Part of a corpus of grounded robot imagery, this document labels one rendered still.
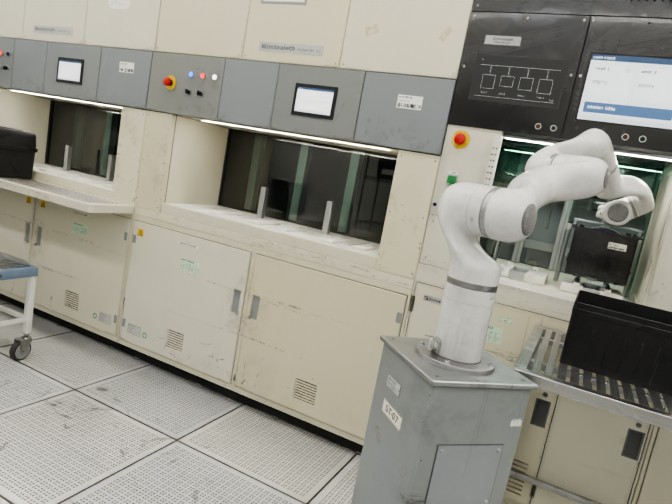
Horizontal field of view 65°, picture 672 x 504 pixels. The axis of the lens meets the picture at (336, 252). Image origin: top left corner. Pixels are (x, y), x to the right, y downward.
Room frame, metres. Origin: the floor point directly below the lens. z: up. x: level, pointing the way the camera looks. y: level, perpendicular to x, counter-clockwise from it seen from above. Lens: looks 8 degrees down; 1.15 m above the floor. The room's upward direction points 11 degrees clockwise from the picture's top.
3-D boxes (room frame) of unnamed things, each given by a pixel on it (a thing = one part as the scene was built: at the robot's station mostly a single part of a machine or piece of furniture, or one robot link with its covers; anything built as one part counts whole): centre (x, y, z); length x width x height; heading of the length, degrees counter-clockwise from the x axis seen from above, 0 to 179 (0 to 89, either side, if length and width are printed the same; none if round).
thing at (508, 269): (2.13, -0.75, 0.89); 0.22 x 0.21 x 0.04; 155
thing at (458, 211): (1.25, -0.31, 1.07); 0.19 x 0.12 x 0.24; 44
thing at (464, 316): (1.23, -0.33, 0.85); 0.19 x 0.19 x 0.18
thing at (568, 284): (2.01, -1.00, 0.89); 0.22 x 0.21 x 0.04; 155
